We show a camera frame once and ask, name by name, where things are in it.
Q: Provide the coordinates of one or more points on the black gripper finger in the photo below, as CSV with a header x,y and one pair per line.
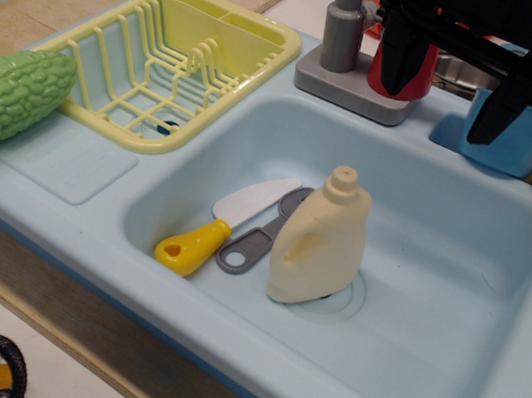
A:
x,y
404,49
500,109

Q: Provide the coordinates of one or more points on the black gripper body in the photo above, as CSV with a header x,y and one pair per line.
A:
x,y
493,35

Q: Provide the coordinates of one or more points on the cream toy detergent bottle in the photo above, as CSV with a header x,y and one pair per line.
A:
x,y
320,248

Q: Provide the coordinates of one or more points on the light blue toy sink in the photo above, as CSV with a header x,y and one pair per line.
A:
x,y
441,307

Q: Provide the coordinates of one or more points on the yellow plastic drying rack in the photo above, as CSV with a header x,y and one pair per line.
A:
x,y
152,74

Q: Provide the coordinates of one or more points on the red plastic cup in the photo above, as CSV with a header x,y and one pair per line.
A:
x,y
416,88

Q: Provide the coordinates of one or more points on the blue plastic pot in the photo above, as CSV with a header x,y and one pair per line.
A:
x,y
510,153

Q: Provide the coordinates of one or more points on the steel toy pot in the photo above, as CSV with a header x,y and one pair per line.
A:
x,y
455,72

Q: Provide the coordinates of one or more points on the grey toy faucet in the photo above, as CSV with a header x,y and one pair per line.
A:
x,y
336,70

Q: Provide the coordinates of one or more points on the grey toy fork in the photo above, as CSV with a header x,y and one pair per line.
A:
x,y
239,255

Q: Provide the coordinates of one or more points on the green bitter melon toy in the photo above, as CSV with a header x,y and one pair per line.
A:
x,y
32,85

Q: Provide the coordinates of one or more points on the yellow handled toy knife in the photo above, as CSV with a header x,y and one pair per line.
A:
x,y
187,252

